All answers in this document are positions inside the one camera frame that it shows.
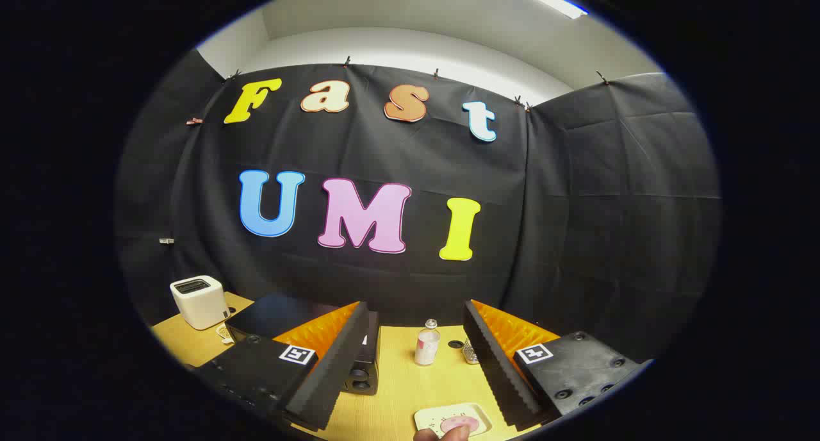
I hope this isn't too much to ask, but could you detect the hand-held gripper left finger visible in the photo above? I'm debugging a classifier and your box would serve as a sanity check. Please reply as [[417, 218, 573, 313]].
[[192, 301, 380, 432]]

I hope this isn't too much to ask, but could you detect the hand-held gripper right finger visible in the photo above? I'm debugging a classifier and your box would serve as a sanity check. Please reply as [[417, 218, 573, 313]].
[[463, 299, 643, 429]]

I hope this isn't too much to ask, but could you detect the pink round food slice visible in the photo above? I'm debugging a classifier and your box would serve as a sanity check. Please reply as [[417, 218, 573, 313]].
[[440, 416, 480, 437]]

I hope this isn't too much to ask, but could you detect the cream square plate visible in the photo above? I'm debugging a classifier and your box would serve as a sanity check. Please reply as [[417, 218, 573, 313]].
[[414, 403, 494, 440]]

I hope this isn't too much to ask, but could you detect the black toaster oven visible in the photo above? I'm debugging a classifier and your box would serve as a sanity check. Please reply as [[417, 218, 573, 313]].
[[224, 293, 380, 396]]

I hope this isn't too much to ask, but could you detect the white toaster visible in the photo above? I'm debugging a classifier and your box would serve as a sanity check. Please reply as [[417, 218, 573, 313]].
[[170, 275, 231, 331]]

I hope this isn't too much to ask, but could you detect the clear glass bottle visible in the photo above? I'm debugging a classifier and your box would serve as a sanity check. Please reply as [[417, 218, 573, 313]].
[[414, 319, 441, 366]]

